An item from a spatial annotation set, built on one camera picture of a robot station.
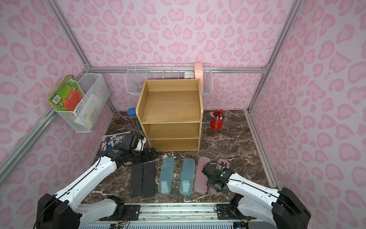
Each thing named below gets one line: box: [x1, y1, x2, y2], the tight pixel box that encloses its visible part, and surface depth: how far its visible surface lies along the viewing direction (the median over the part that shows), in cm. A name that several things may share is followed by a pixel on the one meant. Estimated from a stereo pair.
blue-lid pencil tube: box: [126, 107, 142, 134], surface depth 97 cm
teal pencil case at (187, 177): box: [179, 158, 196, 196], surface depth 86 cm
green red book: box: [47, 74, 86, 112], surface depth 73 cm
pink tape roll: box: [194, 62, 204, 94], surface depth 83 cm
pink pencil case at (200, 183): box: [193, 156, 211, 194], surface depth 83 cm
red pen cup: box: [209, 109, 225, 131], surface depth 105 cm
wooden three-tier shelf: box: [135, 78, 204, 152], surface depth 85 cm
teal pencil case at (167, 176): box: [158, 156, 175, 195], surface depth 87 cm
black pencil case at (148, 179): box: [141, 161, 156, 198], surface depth 84 cm
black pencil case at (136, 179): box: [130, 162, 144, 198], surface depth 84 cm
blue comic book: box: [101, 131, 133, 153], surface depth 102 cm
